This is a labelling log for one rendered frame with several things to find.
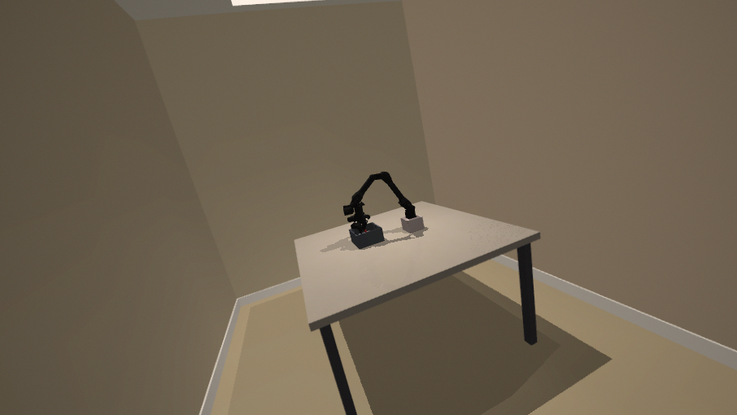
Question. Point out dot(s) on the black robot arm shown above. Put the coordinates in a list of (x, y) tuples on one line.
[(385, 176)]

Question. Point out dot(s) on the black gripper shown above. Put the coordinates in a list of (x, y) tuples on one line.
[(361, 222)]

